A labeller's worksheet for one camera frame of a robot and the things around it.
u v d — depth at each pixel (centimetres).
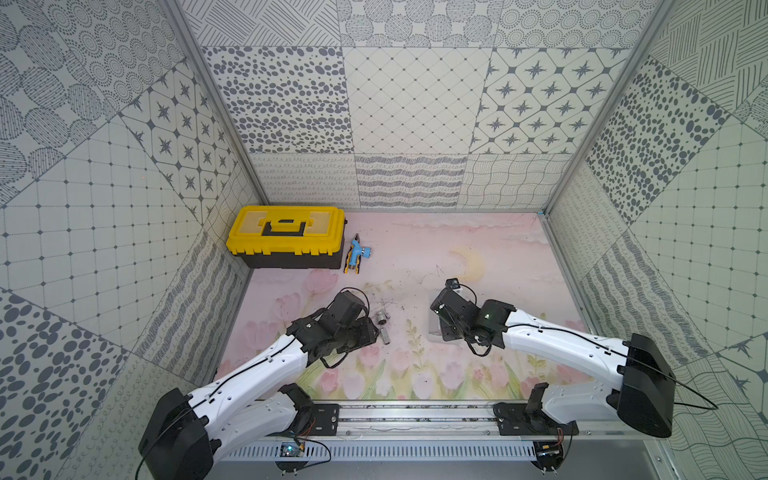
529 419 65
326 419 73
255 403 57
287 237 90
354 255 104
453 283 73
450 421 75
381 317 90
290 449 72
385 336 88
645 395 39
